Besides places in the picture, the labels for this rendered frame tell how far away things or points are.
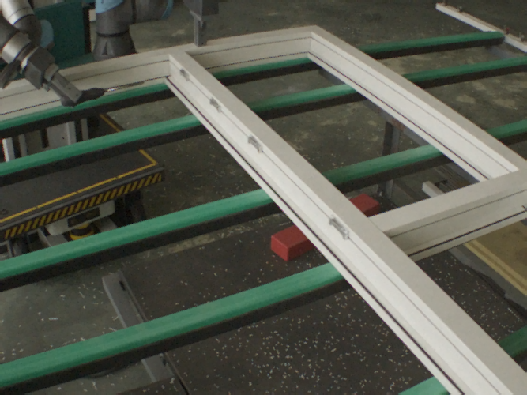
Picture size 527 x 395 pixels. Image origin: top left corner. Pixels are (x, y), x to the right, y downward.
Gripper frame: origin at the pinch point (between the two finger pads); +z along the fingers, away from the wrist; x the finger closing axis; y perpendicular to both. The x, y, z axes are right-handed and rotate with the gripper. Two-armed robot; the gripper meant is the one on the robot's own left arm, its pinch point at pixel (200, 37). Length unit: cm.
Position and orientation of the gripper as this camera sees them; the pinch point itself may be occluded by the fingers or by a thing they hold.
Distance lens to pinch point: 173.4
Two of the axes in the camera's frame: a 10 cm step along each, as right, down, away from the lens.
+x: -4.6, -5.1, 7.2
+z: -0.3, 8.2, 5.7
